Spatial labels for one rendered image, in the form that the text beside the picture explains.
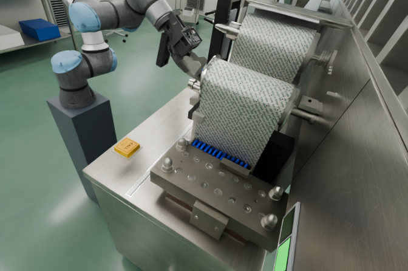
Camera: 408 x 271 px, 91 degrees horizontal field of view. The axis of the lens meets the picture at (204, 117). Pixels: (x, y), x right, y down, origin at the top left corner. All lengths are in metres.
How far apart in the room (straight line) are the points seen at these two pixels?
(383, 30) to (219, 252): 0.68
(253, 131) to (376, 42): 0.34
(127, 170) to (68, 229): 1.03
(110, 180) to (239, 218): 0.45
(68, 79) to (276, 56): 0.85
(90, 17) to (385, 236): 0.70
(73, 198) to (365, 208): 1.80
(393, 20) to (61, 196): 1.98
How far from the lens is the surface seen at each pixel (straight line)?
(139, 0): 0.68
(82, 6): 0.69
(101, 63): 1.08
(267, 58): 0.76
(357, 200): 0.29
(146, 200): 0.74
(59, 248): 1.75
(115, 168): 0.82
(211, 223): 0.63
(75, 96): 1.09
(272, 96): 0.56
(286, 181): 0.74
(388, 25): 0.59
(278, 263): 0.43
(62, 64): 1.02
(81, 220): 1.78
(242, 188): 0.64
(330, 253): 0.30
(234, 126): 0.62
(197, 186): 0.61
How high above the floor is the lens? 1.55
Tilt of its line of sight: 39 degrees down
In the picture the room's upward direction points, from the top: 11 degrees clockwise
